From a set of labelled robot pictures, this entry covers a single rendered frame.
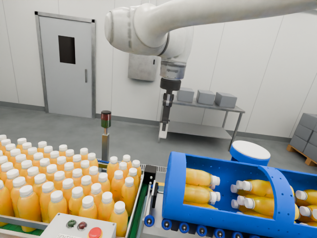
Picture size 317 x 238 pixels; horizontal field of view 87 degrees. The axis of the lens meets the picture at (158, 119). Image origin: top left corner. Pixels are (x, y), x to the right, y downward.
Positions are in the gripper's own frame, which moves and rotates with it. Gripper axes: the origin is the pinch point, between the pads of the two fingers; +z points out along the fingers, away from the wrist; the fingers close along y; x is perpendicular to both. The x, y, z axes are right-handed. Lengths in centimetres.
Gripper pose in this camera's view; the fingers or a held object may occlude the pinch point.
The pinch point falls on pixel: (163, 129)
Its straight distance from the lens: 67.1
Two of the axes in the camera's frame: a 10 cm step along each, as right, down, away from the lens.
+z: -1.3, 9.3, 3.4
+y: -0.9, 3.3, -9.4
